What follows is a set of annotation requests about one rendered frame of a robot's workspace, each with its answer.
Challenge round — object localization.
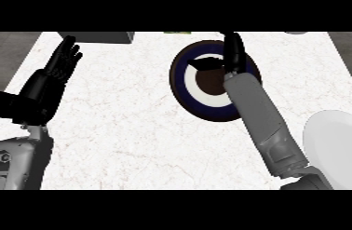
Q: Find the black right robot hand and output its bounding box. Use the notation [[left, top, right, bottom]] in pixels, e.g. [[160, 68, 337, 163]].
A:
[[186, 32, 247, 75]]

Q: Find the grey box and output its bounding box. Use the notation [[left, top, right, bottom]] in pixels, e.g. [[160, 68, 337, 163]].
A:
[[56, 32, 136, 45]]

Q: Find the white plate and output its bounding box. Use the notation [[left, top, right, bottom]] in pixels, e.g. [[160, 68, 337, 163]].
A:
[[302, 109, 352, 191]]

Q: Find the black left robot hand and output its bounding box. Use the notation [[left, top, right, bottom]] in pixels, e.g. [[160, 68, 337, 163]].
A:
[[0, 34, 84, 127]]

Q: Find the dark blue ringed plate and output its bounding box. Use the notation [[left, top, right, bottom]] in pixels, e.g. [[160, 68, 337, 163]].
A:
[[167, 39, 263, 123]]

